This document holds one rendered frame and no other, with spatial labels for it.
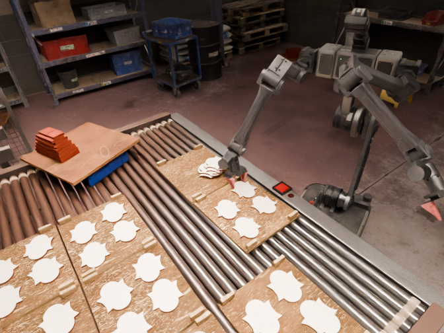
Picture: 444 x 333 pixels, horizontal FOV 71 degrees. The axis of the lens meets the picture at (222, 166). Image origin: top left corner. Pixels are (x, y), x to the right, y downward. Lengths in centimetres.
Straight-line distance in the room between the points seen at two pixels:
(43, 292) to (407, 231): 261
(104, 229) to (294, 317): 94
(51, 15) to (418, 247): 535
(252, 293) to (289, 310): 15
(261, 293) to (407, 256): 175
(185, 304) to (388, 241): 198
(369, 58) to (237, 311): 134
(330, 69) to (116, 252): 143
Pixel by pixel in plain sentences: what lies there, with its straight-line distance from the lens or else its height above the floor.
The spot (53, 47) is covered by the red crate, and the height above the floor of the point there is 82.
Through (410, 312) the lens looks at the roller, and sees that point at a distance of 141.
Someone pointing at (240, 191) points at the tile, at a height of 95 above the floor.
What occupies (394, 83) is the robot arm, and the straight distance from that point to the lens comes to 157.
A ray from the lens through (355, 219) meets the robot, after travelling 262.
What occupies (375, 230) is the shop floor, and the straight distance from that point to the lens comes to 293.
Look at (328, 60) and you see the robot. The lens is 185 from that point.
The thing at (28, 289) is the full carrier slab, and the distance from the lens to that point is 156.
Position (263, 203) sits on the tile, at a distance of 159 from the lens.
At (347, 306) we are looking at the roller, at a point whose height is 92.
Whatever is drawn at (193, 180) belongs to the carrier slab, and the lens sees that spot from 177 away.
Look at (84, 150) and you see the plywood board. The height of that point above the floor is 104.
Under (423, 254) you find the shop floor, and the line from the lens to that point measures 292.
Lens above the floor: 204
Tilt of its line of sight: 37 degrees down
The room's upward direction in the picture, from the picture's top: 4 degrees counter-clockwise
